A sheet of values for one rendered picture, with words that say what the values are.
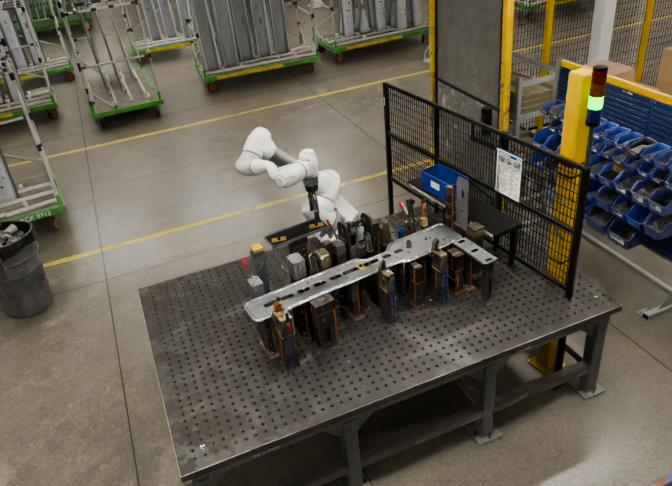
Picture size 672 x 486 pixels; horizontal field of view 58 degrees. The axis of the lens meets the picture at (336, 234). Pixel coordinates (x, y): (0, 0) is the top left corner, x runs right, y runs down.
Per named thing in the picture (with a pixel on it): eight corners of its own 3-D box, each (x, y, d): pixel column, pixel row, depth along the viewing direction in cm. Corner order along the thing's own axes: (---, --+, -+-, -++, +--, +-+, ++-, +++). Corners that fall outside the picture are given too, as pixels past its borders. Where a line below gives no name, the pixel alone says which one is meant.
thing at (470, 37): (510, 220, 569) (526, -6, 463) (497, 224, 565) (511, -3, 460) (436, 166, 676) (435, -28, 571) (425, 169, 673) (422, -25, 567)
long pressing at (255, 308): (257, 326, 319) (257, 324, 318) (241, 304, 336) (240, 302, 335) (465, 238, 372) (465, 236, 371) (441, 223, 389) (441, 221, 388)
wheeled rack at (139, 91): (168, 117, 887) (136, -11, 794) (97, 133, 858) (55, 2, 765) (147, 83, 1039) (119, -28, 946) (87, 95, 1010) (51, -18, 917)
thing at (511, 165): (519, 204, 369) (523, 158, 353) (493, 190, 386) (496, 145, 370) (522, 203, 370) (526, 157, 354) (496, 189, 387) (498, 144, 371)
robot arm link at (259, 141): (324, 205, 432) (334, 178, 438) (338, 205, 419) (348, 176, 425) (236, 153, 389) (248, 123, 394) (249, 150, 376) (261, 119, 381)
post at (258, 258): (265, 314, 373) (253, 254, 350) (260, 308, 379) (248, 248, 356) (276, 309, 376) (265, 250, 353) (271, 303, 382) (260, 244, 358)
